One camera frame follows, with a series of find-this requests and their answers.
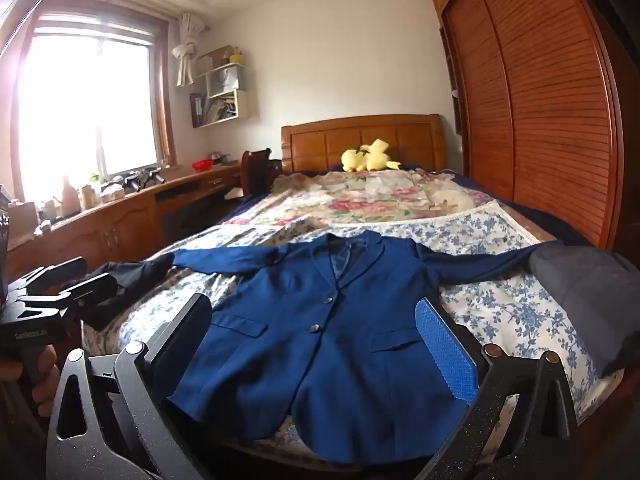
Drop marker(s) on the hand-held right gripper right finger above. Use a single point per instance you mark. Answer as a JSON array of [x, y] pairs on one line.
[[445, 355]]

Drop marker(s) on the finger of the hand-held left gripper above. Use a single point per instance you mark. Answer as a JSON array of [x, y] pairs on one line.
[[55, 272], [90, 292]]

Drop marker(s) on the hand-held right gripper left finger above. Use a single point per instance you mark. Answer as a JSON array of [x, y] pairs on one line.
[[185, 330]]

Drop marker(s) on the blue suit jacket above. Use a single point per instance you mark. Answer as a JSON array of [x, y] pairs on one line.
[[300, 335]]

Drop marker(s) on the person's left hand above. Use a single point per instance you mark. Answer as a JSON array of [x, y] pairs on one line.
[[47, 375]]

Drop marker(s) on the black garment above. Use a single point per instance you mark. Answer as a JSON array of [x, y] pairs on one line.
[[130, 280]]

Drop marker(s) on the cardboard box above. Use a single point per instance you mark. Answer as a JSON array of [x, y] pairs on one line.
[[21, 220]]

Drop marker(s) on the bed with floral sheet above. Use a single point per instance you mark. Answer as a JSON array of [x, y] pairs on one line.
[[500, 310]]

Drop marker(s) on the brown bottle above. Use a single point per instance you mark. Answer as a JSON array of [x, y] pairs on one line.
[[69, 197]]

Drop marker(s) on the long wooden desk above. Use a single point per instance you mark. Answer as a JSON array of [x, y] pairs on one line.
[[125, 220]]

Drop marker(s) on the black metal device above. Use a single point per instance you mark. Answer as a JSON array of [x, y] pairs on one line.
[[137, 179]]

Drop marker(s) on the grey garment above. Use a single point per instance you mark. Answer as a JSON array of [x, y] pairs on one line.
[[590, 285]]

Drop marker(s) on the red bowl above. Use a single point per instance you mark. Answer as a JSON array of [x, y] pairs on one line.
[[202, 164]]

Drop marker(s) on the pink floral quilt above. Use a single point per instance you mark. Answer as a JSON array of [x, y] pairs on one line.
[[360, 205]]

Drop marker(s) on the wood-framed window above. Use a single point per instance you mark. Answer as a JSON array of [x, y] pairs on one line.
[[75, 100]]

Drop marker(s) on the dark wooden chair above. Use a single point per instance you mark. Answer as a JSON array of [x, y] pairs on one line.
[[255, 170]]

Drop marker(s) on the yellow plush toy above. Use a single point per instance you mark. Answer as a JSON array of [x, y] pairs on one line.
[[370, 160]]

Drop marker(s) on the row of books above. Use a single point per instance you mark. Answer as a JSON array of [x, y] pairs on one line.
[[215, 110]]

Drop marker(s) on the wooden bed headboard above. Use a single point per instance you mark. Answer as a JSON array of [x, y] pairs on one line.
[[325, 145]]

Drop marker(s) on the white tied curtain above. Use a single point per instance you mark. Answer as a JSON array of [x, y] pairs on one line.
[[184, 55]]

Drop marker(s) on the white paper bag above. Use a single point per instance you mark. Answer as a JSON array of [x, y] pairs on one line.
[[230, 80]]

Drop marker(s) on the wooden slatted wardrobe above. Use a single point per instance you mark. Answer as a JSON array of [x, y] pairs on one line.
[[540, 110]]

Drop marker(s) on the yellow shelf figurine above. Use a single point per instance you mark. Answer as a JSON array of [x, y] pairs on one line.
[[235, 56]]

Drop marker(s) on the white wall shelf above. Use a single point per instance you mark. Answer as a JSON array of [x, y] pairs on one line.
[[247, 105]]

